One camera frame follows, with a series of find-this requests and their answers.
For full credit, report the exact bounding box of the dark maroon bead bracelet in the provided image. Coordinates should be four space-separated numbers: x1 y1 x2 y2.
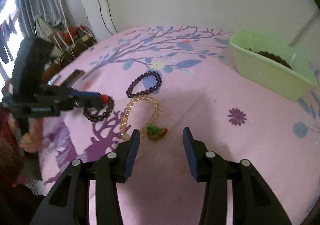
82 94 115 123

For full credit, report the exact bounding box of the yellow crystal bead bracelet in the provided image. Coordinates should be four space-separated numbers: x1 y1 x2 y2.
119 95 168 141

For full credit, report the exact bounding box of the dark purple bead bracelet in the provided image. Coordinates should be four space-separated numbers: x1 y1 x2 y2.
126 70 163 99

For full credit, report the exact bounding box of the left hand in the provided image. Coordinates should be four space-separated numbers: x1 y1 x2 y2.
20 118 43 153

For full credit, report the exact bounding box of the cluttered side shelf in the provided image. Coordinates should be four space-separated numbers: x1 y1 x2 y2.
34 14 97 83

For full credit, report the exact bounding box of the pink floral bed sheet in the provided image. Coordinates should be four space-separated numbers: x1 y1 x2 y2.
38 25 320 225

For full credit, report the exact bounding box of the red patterned sleeve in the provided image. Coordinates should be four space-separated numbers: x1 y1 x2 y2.
1 108 24 188

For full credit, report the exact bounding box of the grey striped curtain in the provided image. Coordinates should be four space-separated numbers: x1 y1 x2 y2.
15 0 68 38

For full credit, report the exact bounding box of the green plastic basin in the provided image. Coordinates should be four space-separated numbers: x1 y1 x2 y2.
229 30 318 101

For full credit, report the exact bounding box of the black wall cable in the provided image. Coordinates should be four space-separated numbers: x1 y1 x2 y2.
79 0 118 36

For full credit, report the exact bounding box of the brown bead bracelet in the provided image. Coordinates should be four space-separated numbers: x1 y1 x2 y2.
245 47 293 70

